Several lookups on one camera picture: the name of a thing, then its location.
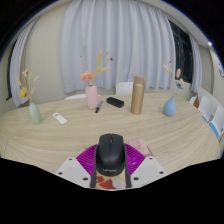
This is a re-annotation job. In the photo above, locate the cartoon-print mouse pad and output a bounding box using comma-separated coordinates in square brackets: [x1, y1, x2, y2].
[83, 139, 155, 191]

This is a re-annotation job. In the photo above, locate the narrow white curtain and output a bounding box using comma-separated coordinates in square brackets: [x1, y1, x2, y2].
[189, 34, 203, 94]
[9, 19, 38, 108]

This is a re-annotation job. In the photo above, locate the dark marker pen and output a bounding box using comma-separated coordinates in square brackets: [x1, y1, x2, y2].
[94, 100, 104, 114]

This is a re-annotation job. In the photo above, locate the pale green vase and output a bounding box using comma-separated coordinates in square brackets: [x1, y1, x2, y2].
[28, 102, 43, 125]

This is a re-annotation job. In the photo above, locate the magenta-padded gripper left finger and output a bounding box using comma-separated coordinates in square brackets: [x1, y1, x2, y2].
[55, 144, 100, 189]

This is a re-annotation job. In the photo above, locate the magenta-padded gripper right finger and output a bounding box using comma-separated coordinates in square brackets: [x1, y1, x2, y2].
[123, 143, 167, 189]

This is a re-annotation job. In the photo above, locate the white and blue chair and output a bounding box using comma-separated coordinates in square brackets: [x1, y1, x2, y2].
[196, 87, 214, 123]
[209, 105, 224, 139]

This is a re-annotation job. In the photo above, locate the light blue vase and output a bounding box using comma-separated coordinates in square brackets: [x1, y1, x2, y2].
[162, 96, 177, 118]

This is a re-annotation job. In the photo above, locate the beige dried flower bunch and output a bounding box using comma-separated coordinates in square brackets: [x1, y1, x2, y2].
[162, 60, 185, 98]

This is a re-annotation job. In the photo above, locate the wide white curtain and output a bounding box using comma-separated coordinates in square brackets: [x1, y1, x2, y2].
[60, 0, 177, 94]

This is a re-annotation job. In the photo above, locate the bronze drink bottle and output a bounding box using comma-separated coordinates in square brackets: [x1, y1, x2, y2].
[130, 75, 147, 116]

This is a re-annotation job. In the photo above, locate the pink vase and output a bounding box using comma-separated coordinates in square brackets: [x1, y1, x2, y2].
[84, 84, 99, 111]

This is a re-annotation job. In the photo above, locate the dark window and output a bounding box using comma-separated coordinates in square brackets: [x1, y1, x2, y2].
[4, 39, 18, 101]
[168, 20, 193, 84]

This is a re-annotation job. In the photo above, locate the black oblong case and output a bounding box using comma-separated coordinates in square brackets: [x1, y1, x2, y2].
[106, 96, 125, 109]

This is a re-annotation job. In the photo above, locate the black computer mouse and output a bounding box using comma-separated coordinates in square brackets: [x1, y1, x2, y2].
[95, 133, 127, 178]

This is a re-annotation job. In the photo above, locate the white remote control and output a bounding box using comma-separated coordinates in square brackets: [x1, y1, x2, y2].
[52, 112, 68, 125]

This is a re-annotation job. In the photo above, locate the yellow dried flower bunch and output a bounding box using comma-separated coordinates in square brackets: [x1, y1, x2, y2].
[15, 68, 40, 104]

